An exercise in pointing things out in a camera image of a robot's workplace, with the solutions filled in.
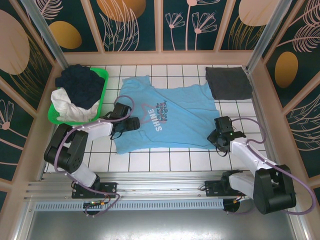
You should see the navy blue t-shirt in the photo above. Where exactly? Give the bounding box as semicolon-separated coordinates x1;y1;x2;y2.
55;64;106;110

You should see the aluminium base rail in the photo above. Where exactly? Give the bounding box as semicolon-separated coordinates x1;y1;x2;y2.
23;171;296;201

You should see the light blue printed t-shirt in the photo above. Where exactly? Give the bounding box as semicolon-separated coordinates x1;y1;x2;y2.
113;75;221;155

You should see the slotted grey cable duct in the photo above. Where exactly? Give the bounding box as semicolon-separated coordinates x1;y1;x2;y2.
34;198;225;212

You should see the green plastic basket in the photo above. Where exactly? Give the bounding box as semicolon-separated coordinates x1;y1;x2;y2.
47;67;110;126

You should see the small circuit board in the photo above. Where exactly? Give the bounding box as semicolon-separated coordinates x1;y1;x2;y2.
83;199;107;210

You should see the folded grey t-shirt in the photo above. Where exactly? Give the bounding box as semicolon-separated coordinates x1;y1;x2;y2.
204;66;253;101

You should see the aluminium frame post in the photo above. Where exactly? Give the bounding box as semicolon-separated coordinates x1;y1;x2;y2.
21;0;68;70
244;0;287;75

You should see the white t-shirt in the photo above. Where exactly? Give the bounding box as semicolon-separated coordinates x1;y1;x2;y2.
50;87;101;123

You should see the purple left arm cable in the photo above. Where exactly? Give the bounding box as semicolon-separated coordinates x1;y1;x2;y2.
53;95;136;218

